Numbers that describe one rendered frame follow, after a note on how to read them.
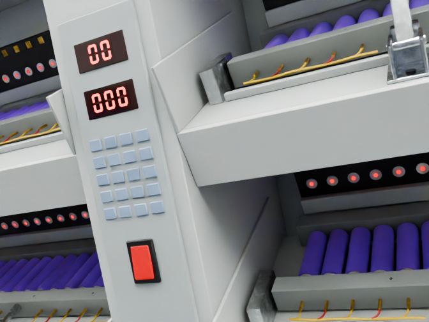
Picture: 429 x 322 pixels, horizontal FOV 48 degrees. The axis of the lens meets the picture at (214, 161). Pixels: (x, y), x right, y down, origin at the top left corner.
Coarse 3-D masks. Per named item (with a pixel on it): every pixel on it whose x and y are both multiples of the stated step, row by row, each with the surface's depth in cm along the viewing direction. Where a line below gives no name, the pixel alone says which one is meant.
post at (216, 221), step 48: (48, 0) 38; (96, 0) 36; (144, 0) 35; (192, 0) 41; (240, 0) 52; (144, 48) 35; (192, 192) 36; (240, 192) 44; (96, 240) 39; (192, 240) 36; (240, 240) 42; (192, 288) 36
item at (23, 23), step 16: (32, 0) 64; (256, 0) 52; (0, 16) 67; (16, 16) 66; (32, 16) 64; (256, 16) 52; (0, 32) 67; (16, 32) 66; (32, 32) 65; (256, 32) 52; (256, 48) 52; (288, 176) 53; (288, 192) 53; (288, 208) 53; (352, 208) 50; (288, 224) 53
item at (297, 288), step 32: (384, 160) 45; (416, 160) 44; (320, 192) 48; (352, 192) 47; (384, 192) 46; (416, 192) 45; (256, 224) 46; (320, 224) 47; (352, 224) 46; (384, 224) 45; (416, 224) 44; (256, 256) 44; (288, 256) 48; (320, 256) 44; (352, 256) 42; (384, 256) 40; (416, 256) 39; (256, 288) 41; (288, 288) 40; (320, 288) 39; (352, 288) 38; (384, 288) 37; (416, 288) 36; (224, 320) 36; (256, 320) 39; (288, 320) 40; (320, 320) 38; (352, 320) 38; (384, 320) 37; (416, 320) 36
